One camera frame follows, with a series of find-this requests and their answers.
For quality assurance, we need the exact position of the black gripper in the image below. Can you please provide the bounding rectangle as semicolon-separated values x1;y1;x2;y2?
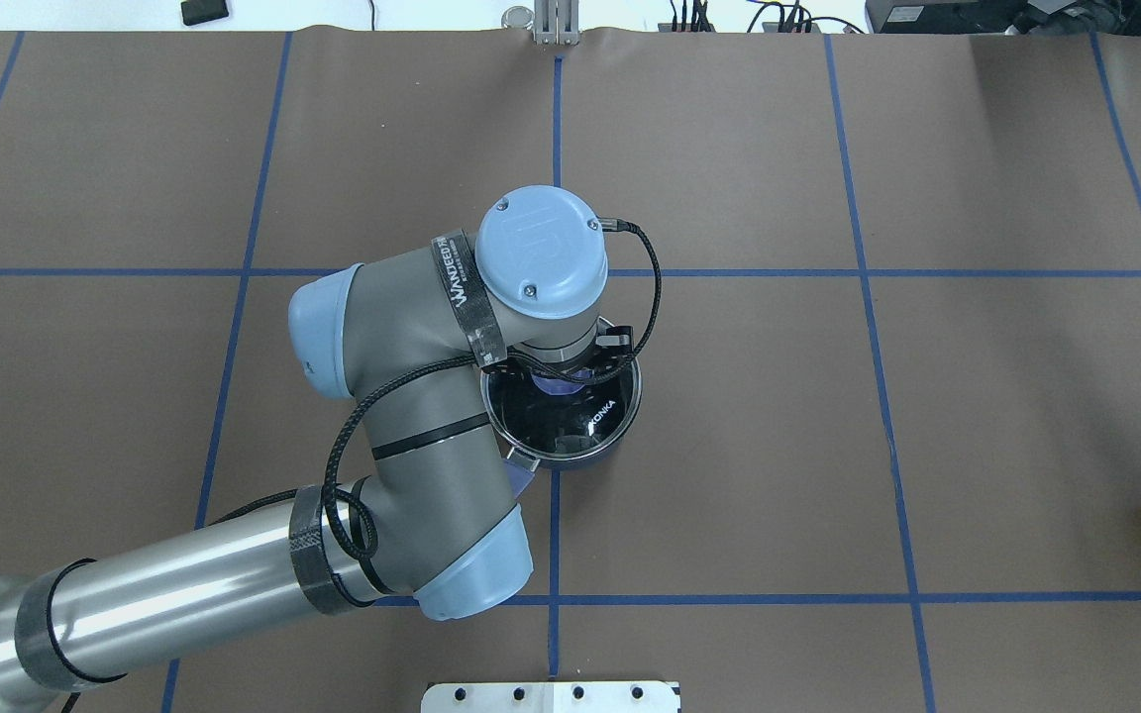
594;319;636;354

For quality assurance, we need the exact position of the glass pot lid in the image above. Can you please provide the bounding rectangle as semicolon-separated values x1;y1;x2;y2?
482;317;645;459

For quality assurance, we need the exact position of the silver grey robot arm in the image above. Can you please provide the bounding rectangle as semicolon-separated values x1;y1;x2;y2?
0;185;654;712

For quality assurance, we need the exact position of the dark blue saucepan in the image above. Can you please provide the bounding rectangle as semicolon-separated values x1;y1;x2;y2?
482;315;645;496

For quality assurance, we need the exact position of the brown table mat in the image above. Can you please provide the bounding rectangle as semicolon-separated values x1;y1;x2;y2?
0;26;1141;712

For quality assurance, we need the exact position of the white mounting plate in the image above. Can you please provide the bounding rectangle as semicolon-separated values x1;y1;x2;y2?
420;680;683;712

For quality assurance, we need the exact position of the small black box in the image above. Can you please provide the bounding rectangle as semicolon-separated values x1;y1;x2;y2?
178;0;230;29

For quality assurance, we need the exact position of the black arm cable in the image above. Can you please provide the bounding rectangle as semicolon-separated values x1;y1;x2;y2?
323;216;664;595

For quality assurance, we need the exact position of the aluminium frame post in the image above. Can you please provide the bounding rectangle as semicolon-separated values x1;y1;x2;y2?
531;0;580;46

